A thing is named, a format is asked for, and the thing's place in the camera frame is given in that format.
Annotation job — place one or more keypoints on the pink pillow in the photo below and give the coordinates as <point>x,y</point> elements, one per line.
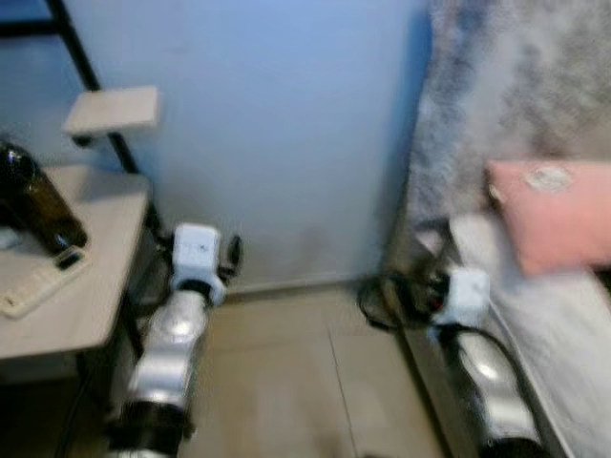
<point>558,215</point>

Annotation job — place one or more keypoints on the dark glass bottle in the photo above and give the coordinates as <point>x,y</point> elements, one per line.
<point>38,200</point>

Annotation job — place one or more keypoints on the white quilted mattress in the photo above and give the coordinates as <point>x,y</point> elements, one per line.
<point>563,343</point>

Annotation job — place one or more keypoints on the black metal frame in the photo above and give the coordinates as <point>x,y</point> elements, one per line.
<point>81,57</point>

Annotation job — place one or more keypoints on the small light wooden shelf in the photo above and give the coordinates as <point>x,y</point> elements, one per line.
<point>110,110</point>

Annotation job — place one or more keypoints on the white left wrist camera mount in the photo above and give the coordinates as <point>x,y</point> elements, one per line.
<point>198,258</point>

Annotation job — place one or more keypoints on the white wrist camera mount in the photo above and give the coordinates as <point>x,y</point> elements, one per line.
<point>198,258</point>
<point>468,296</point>

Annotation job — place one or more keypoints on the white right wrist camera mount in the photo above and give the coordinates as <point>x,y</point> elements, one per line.
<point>468,296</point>

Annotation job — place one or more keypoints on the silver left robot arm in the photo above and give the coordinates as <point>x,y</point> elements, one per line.
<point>167,363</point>

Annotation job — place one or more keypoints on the light wooden side table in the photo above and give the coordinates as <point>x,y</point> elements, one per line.
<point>95,286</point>

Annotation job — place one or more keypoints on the grey ornament-print headboard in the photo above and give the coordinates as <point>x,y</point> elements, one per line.
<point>516,86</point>

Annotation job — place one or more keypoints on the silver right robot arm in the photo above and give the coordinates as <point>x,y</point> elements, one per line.
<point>492,391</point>

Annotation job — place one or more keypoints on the small black device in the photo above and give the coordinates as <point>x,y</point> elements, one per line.
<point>70,258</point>

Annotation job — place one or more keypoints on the white remote control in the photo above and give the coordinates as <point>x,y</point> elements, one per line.
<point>33,291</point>

